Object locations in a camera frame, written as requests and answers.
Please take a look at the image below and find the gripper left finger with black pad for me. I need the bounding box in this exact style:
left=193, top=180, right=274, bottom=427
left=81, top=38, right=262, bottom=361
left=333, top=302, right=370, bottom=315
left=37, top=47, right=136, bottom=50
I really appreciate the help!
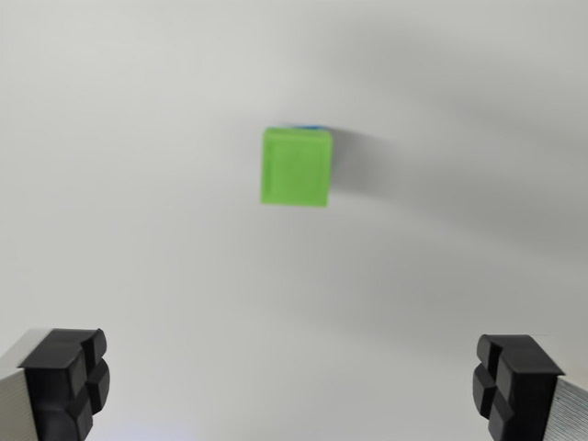
left=0, top=327, right=112, bottom=441

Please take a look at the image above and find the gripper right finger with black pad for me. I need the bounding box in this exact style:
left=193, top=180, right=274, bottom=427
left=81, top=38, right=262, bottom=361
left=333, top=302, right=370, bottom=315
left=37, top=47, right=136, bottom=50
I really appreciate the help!
left=470, top=334, right=588, bottom=441

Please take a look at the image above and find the green rubber toy cube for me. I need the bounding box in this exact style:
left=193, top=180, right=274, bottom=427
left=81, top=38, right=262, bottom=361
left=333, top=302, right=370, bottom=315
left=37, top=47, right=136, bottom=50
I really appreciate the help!
left=259, top=126, right=334, bottom=209

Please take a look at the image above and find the blue rubber toy cube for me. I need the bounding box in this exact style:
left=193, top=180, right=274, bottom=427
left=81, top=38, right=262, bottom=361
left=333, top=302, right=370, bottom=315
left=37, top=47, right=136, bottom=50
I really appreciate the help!
left=280, top=122, right=333, bottom=132

